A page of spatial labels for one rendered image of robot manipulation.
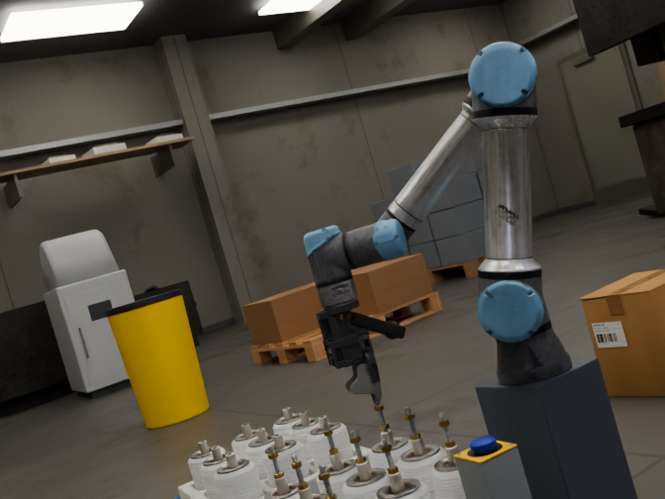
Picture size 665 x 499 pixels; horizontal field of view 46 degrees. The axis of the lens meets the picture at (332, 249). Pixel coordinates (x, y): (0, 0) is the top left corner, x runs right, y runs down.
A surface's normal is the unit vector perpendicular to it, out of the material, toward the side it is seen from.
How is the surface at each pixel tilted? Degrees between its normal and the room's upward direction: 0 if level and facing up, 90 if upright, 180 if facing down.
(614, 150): 90
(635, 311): 90
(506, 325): 97
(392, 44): 90
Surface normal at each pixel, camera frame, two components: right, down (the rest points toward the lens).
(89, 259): 0.37, -0.42
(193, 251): 0.51, -0.13
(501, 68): -0.25, -0.04
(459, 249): -0.78, 0.24
